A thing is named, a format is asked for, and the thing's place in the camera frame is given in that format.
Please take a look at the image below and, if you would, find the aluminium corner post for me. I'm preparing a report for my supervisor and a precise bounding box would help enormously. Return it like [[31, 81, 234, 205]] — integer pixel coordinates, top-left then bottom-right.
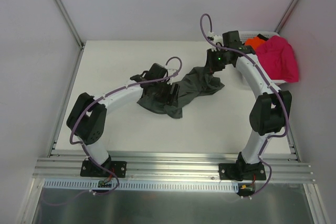
[[39, 0, 85, 49], [274, 0, 317, 34]]

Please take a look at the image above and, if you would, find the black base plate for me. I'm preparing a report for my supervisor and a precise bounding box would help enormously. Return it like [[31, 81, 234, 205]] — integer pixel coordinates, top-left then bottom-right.
[[80, 160, 127, 178], [218, 162, 266, 182]]

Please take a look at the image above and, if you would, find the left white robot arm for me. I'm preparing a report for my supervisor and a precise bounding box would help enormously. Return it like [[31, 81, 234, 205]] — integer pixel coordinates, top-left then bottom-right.
[[66, 63, 180, 176]]

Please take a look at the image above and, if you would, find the white plastic laundry basket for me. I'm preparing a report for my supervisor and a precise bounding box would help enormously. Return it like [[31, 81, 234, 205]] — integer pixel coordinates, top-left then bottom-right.
[[239, 31, 291, 84]]

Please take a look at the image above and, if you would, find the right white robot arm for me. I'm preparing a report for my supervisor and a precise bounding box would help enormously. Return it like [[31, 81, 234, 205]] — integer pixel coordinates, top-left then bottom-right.
[[204, 31, 292, 182]]

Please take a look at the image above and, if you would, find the orange t shirt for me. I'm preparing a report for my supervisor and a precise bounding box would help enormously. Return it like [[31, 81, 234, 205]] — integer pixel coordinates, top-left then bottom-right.
[[245, 36, 266, 51]]

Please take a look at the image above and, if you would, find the aluminium mounting rail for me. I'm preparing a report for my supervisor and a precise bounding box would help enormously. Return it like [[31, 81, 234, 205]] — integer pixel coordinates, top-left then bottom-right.
[[33, 150, 317, 184]]

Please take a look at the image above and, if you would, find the grey t shirt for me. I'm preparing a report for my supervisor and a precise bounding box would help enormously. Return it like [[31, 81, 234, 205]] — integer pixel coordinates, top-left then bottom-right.
[[137, 67, 225, 119]]

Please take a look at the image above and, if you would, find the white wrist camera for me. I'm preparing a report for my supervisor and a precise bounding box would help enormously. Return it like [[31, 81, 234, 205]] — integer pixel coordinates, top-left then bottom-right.
[[163, 68, 180, 84], [207, 31, 223, 51]]

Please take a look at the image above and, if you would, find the white slotted cable duct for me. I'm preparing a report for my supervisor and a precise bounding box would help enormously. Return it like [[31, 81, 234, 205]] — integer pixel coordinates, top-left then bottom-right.
[[43, 178, 238, 193]]

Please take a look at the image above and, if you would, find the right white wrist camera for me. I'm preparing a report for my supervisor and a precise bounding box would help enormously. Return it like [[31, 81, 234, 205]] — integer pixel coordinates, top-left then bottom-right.
[[207, 31, 223, 51]]

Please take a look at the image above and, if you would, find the left aluminium corner post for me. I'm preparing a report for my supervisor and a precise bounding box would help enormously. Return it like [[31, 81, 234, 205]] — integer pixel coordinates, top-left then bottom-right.
[[39, 0, 85, 49]]

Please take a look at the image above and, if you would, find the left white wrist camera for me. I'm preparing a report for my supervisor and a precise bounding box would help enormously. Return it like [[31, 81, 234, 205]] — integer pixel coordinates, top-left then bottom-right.
[[163, 68, 180, 84]]

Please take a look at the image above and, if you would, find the right aluminium corner post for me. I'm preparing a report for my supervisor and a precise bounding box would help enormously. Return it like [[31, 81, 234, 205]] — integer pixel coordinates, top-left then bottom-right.
[[274, 0, 317, 34]]

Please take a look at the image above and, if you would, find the pink t shirt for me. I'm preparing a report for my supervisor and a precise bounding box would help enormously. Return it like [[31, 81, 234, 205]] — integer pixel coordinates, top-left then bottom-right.
[[256, 36, 299, 83]]

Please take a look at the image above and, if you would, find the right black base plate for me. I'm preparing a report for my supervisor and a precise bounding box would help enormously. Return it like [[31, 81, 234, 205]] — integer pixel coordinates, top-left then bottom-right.
[[218, 162, 266, 182]]

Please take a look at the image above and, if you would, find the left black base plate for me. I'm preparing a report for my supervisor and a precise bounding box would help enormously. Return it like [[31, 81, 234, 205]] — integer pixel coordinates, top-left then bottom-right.
[[80, 160, 127, 178]]

